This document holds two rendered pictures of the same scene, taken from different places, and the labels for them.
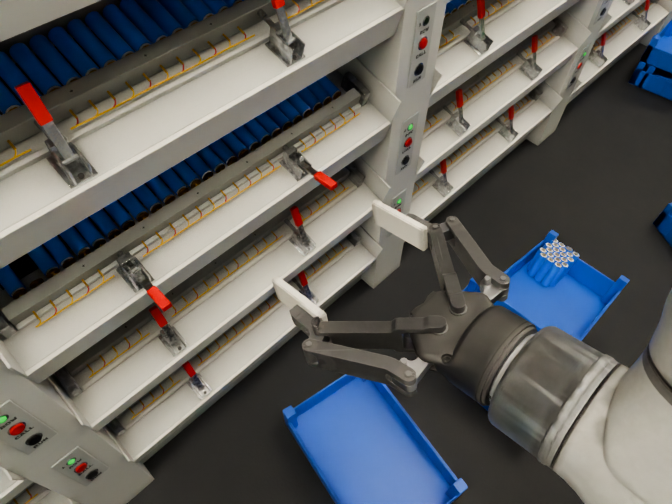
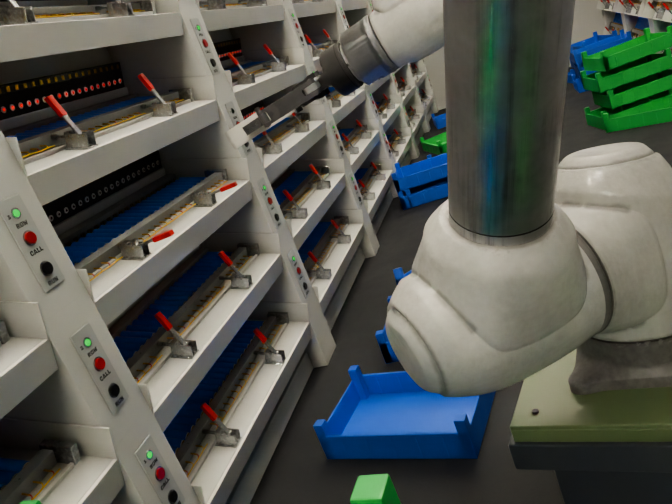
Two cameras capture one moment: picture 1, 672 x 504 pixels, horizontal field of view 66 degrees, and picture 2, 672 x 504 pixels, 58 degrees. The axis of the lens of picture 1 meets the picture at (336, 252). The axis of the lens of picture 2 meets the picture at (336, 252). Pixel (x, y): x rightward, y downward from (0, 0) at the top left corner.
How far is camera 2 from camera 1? 0.84 m
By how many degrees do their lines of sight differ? 42
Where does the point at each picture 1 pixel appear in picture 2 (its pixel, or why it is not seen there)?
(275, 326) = (263, 384)
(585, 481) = (388, 27)
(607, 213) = not seen: hidden behind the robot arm
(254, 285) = (223, 311)
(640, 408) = not seen: outside the picture
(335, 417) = (364, 426)
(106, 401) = (155, 397)
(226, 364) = (240, 420)
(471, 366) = (330, 58)
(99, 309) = (123, 271)
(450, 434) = not seen: hidden behind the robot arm
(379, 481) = (432, 423)
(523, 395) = (350, 36)
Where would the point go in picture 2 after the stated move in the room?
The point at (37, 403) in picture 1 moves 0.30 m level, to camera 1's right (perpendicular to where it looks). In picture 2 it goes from (107, 342) to (287, 247)
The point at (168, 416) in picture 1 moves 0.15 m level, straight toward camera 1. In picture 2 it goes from (215, 470) to (293, 458)
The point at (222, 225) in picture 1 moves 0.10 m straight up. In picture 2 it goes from (178, 229) to (154, 178)
